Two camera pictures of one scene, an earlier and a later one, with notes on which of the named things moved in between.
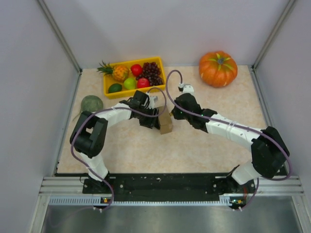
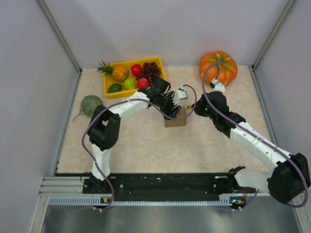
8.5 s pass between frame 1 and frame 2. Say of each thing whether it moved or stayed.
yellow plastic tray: stayed
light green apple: stayed
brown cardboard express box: moved
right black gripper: moved
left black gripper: moved
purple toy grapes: stayed
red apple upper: stayed
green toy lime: stayed
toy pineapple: stayed
